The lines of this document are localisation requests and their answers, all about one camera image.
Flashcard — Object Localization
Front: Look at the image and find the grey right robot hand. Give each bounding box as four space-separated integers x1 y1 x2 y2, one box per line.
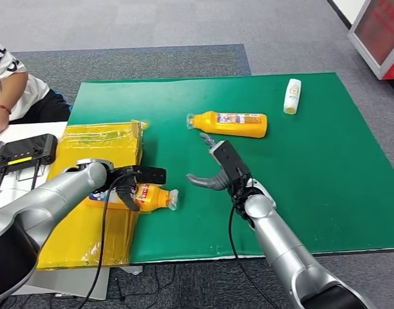
186 133 231 191

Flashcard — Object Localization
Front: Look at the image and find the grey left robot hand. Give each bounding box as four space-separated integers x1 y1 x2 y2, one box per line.
105 166 141 212

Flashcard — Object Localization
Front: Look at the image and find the orange bottle with clear cap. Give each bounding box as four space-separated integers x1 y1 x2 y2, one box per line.
87 182 179 213
186 111 268 139

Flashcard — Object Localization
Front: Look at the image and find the small white bottle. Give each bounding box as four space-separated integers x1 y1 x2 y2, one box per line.
283 78 302 115

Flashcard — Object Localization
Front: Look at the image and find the yellow taped box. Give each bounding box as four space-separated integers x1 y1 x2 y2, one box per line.
36 120 149 270

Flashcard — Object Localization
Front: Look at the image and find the green table mat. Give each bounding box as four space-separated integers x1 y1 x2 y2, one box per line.
67 72 394 265

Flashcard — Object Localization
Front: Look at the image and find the grey flat panel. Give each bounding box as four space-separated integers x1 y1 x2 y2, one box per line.
13 267 111 301

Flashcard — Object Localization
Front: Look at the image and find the black controller with antennas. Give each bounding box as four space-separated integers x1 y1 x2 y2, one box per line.
0 133 58 205

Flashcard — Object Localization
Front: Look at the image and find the red and white cabinet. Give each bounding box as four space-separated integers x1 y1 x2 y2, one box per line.
347 0 394 80

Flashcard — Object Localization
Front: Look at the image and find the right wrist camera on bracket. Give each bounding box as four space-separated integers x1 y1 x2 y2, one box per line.
209 140 252 194

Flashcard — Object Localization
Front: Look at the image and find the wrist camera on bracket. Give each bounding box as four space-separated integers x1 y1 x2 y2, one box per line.
132 165 167 186
209 140 252 194

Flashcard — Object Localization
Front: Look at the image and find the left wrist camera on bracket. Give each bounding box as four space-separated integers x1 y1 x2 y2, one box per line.
132 165 167 186

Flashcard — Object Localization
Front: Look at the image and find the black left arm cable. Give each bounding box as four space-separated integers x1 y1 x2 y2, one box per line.
76 173 135 309

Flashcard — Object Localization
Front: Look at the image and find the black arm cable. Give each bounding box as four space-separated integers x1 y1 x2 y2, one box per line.
228 203 279 309
76 173 135 309

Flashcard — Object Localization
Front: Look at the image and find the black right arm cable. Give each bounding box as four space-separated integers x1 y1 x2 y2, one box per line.
228 203 279 309

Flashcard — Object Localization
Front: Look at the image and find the thin black floor cable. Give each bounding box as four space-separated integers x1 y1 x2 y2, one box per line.
114 264 176 304

